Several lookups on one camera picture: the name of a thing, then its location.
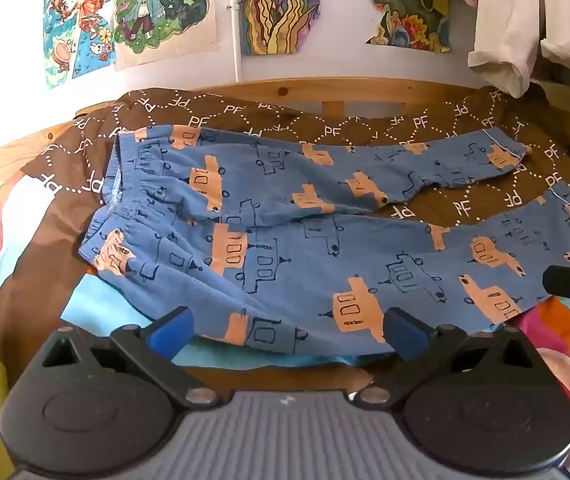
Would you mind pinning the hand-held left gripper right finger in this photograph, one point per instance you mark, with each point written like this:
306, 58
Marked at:
405, 337

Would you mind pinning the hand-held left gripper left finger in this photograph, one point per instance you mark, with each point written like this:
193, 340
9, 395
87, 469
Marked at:
170, 331

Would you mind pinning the blue printed pants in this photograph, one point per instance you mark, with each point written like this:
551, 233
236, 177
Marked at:
275, 240

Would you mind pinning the colourful printed bed sheet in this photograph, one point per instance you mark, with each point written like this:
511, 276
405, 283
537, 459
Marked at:
105, 305

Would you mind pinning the brown patterned blanket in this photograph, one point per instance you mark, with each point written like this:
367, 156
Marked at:
315, 120

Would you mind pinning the wooden bed frame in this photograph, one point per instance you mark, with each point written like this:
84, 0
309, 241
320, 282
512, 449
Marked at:
285, 89

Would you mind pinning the white wall pipe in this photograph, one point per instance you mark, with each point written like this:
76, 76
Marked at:
235, 40

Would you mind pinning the blue cartoon wall poster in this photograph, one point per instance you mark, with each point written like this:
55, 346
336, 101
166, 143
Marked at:
77, 25

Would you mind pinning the blond cartoon figure wall poster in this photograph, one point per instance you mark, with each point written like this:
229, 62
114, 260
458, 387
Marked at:
165, 10

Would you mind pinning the torn colourful wall poster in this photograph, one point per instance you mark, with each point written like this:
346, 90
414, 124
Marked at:
275, 10

